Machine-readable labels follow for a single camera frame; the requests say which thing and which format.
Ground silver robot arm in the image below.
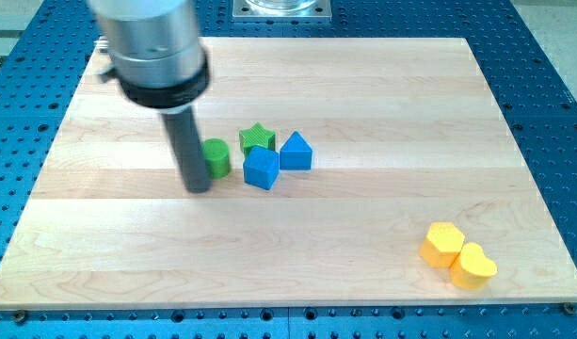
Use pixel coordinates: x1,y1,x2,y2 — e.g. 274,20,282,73
88,0,210,109

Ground blue triangular prism block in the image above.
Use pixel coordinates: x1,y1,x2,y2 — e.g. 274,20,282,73
280,131,313,170

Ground blue cube block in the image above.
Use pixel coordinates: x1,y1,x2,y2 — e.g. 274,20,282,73
243,146,280,190

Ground green star block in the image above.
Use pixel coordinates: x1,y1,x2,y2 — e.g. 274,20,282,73
239,122,276,156

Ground light wooden board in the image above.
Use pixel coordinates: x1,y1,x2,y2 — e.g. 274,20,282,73
0,38,577,311

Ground green cylinder block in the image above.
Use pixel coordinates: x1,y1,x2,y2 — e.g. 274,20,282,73
202,138,232,179

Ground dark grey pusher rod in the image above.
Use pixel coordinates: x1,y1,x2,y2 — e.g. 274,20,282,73
161,105,211,193

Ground yellow hexagon block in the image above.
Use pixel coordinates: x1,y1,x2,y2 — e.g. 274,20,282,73
419,222,465,268

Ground yellow heart block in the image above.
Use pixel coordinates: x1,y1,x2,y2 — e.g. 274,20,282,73
450,242,498,291

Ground blue perforated metal table plate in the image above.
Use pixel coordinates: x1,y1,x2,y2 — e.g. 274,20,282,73
0,0,577,338

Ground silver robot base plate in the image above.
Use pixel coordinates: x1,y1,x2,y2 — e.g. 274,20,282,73
232,0,332,23

